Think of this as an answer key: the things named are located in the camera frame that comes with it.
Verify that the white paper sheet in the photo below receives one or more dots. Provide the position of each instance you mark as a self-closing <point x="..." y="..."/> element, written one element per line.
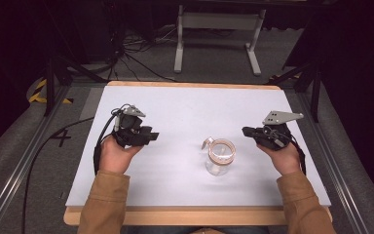
<point x="181" y="117"/>

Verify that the yellow black hazard tape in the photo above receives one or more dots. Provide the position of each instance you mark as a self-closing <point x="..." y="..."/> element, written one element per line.
<point x="40" y="94"/>

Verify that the person's right hand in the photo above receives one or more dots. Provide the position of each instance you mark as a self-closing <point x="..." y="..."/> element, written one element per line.
<point x="282" y="159"/>

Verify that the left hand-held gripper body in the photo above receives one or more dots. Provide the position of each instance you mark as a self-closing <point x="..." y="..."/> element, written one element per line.
<point x="130" y="130"/>

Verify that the person's left hand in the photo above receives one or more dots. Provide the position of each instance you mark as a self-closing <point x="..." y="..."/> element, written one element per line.
<point x="115" y="156"/>

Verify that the white metal table frame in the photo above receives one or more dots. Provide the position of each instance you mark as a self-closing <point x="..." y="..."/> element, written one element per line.
<point x="219" y="21"/>

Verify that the black metal stand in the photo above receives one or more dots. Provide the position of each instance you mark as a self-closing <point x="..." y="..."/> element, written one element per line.
<point x="308" y="76"/>
<point x="58" y="71"/>

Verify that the aluminium rail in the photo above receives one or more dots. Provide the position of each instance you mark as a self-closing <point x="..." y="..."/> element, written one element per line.
<point x="334" y="162"/>
<point x="22" y="162"/>

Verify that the clear glass jar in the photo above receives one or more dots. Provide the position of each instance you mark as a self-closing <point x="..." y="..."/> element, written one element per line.
<point x="220" y="156"/>

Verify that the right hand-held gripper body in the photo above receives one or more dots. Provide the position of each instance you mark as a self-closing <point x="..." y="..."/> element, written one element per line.
<point x="274" y="130"/>

